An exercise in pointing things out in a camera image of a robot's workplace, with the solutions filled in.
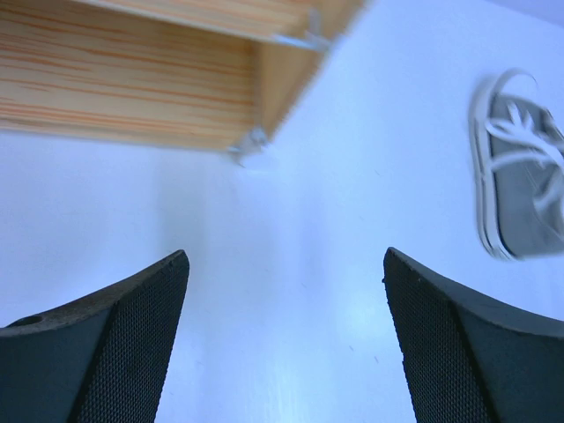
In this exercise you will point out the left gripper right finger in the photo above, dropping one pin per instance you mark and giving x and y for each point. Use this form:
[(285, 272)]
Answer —
[(468, 357)]

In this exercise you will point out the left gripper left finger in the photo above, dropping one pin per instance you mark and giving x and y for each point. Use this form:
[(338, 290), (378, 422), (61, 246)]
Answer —
[(100, 358)]

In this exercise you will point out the grey sneaker back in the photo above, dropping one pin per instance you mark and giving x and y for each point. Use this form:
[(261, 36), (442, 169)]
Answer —
[(517, 150)]

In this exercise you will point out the wooden two-shelf shoe cabinet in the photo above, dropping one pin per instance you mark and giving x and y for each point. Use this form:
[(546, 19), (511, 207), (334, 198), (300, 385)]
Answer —
[(200, 75)]

